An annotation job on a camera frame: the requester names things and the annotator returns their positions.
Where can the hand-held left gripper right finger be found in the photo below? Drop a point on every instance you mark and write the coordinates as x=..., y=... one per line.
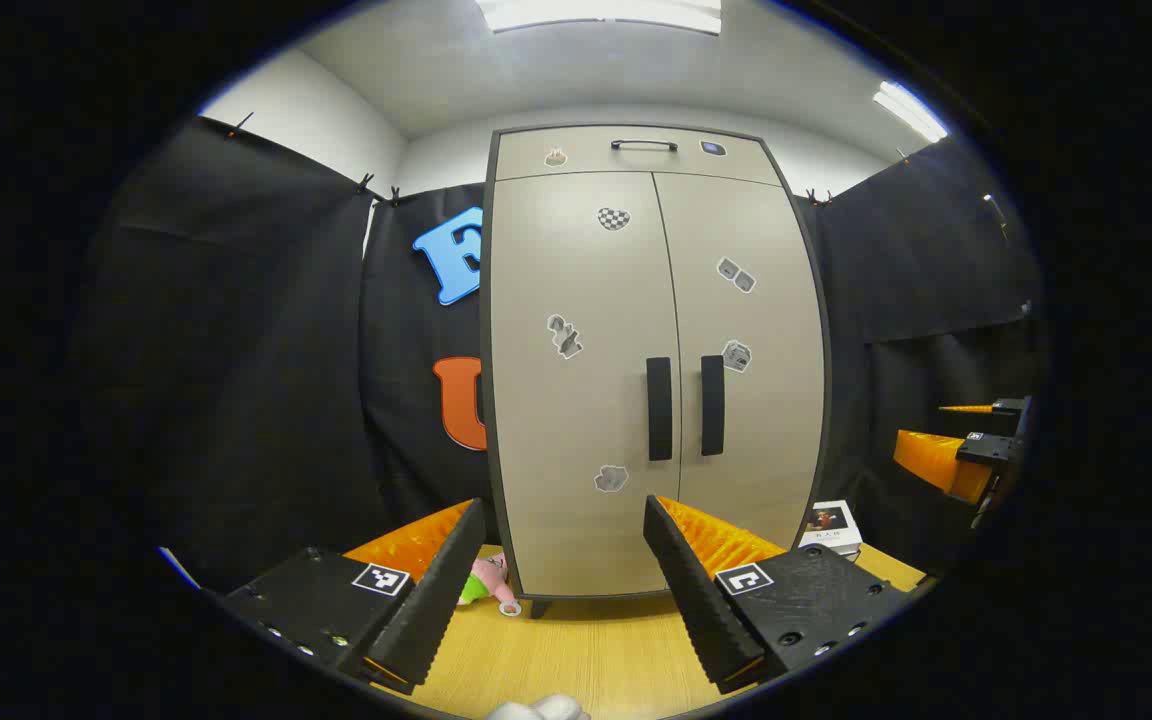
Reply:
x=701, y=600

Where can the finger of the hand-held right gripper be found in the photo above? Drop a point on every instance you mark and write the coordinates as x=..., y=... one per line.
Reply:
x=1006, y=406
x=931, y=460

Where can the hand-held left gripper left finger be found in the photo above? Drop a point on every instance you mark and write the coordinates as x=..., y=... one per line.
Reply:
x=436, y=600

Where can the shoe cabinet door cube sticker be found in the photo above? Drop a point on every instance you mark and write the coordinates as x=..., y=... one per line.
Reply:
x=766, y=420

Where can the shoe cabinet door checkered sticker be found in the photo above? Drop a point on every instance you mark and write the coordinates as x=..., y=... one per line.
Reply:
x=576, y=420

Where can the beige double-door shoe cabinet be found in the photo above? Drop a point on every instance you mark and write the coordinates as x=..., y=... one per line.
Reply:
x=636, y=135

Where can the beige cabinet drawer front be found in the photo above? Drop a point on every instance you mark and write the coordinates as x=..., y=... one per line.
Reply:
x=736, y=165

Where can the pink and green plush toy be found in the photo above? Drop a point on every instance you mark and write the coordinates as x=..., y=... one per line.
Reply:
x=484, y=580

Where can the white photo book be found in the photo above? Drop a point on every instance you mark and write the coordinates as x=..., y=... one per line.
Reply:
x=829, y=525

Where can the ceiling light panel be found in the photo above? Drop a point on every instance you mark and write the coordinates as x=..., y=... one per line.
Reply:
x=911, y=110
x=596, y=12

